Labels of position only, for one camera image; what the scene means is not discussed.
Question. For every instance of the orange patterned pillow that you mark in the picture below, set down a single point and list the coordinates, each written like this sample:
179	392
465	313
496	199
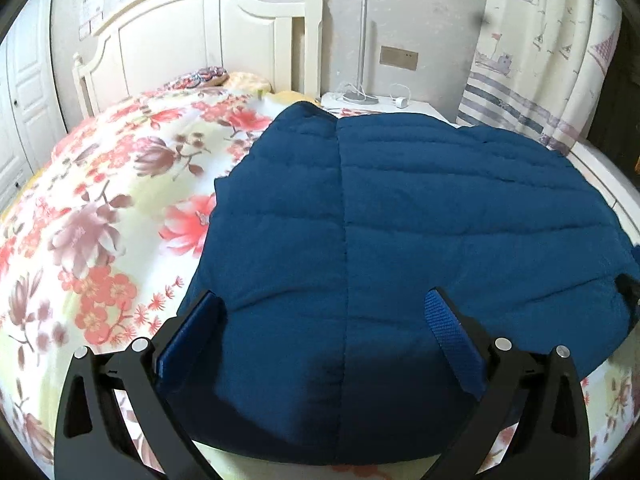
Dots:
247	83

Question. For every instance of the navy blue padded jacket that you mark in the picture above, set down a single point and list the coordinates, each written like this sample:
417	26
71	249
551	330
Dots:
322	246

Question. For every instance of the floral pink green bedspread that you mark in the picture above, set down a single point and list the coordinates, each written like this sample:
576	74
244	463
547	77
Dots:
98	248

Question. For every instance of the white wardrobe door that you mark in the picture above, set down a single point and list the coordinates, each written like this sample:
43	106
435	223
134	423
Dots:
31	118

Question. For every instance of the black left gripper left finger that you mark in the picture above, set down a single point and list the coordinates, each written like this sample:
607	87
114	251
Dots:
91	437

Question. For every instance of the cream wooden headboard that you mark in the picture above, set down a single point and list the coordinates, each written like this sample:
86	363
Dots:
148	42

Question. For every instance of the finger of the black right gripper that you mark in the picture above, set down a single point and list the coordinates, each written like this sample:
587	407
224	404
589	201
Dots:
629	288

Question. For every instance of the white charger with cable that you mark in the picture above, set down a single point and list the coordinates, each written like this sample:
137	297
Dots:
400	94

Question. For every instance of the white nightstand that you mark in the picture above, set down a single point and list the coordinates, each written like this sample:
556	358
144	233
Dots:
335	103

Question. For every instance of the yellow floral pillow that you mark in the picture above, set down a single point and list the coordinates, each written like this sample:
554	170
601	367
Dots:
290	97

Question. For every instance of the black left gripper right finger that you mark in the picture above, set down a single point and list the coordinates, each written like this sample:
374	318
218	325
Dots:
530	421

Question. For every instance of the bronze wall switch plate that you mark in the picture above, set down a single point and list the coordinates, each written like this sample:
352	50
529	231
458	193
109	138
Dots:
399	58

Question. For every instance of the embroidered red blue pillow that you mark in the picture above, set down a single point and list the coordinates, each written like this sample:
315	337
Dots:
212	76

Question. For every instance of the silver lamp with round base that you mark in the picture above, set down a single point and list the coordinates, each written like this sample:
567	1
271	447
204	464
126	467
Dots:
355	92

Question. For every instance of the sailboat print striped curtain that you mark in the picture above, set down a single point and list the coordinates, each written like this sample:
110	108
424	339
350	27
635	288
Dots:
539	67

